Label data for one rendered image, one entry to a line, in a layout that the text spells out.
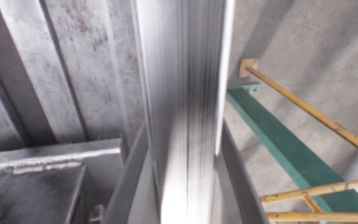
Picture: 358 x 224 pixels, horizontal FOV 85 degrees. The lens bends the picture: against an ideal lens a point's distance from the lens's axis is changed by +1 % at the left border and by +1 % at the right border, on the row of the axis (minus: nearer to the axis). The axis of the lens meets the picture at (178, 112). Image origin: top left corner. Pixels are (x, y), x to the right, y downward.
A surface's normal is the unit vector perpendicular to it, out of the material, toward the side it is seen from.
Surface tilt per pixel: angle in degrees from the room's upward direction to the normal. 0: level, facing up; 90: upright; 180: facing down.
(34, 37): 0
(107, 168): 0
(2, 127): 0
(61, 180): 90
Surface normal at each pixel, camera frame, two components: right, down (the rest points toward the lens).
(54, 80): 0.16, 0.50
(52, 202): -0.02, -0.86
